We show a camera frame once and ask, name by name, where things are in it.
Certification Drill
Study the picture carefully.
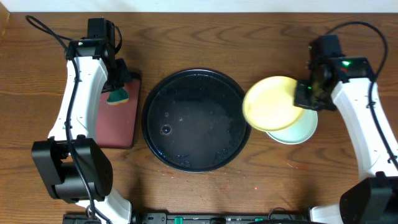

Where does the green yellow sponge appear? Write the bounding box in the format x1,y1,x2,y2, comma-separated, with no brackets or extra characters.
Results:
106,88,129,105

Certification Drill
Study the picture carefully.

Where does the light blue plate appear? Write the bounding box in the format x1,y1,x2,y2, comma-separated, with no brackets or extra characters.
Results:
267,110,318,145

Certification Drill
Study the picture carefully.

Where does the yellow plate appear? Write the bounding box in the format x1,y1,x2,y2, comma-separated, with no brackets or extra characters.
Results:
242,76,305,132

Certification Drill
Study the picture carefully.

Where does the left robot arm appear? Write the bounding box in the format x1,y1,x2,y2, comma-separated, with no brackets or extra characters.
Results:
32,37,132,223

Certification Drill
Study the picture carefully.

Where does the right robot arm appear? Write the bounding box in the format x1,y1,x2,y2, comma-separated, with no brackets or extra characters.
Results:
294,57,397,223

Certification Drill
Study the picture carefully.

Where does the rectangular dark red tray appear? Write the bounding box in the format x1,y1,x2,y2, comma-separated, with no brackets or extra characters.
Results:
96,73,142,149

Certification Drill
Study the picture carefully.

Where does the round black tray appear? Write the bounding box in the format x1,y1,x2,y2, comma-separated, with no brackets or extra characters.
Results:
141,68,251,173

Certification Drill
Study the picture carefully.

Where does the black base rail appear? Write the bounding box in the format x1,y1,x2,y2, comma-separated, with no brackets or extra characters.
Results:
62,212,312,224

